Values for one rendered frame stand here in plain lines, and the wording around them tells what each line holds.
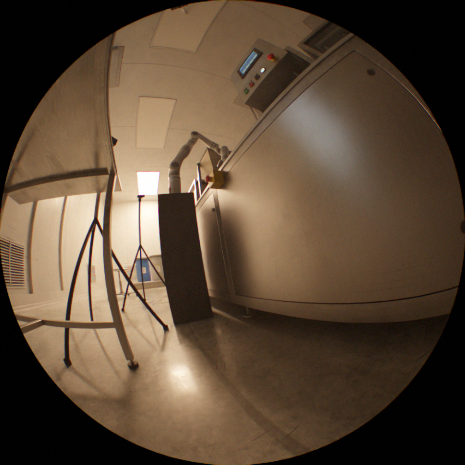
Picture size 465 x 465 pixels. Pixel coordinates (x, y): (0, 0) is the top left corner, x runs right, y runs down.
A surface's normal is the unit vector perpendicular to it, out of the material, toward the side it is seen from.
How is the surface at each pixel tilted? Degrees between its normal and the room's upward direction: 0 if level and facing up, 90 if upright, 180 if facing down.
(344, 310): 90
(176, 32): 180
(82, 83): 180
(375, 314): 90
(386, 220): 90
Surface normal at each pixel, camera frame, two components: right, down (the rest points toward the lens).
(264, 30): 0.18, 0.97
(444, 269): -0.87, 0.06
